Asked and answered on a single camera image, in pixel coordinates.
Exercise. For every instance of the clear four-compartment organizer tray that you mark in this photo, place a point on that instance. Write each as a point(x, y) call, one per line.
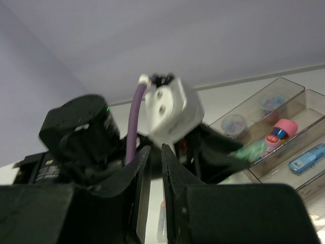
point(306, 108)

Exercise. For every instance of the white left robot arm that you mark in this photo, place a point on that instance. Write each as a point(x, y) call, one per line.
point(84, 147)

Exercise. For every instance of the paper clip jar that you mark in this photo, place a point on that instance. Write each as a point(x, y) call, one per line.
point(271, 101)
point(233, 125)

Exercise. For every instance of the pink cap glue bottle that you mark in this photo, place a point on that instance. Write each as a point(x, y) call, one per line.
point(282, 131)

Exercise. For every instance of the blue correction tape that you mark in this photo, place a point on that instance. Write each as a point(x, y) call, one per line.
point(307, 160)

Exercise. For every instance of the orange tip grey highlighter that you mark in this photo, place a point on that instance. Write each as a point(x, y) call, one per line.
point(162, 225)

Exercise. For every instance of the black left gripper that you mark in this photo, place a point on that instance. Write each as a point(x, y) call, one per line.
point(209, 155)

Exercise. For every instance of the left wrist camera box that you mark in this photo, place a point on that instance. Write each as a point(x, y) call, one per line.
point(173, 110)

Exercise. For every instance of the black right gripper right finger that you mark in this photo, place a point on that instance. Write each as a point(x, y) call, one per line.
point(249, 213)

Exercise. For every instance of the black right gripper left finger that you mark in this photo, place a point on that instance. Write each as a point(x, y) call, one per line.
point(113, 211)

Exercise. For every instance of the green capped highlighter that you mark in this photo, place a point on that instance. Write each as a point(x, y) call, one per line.
point(251, 152)

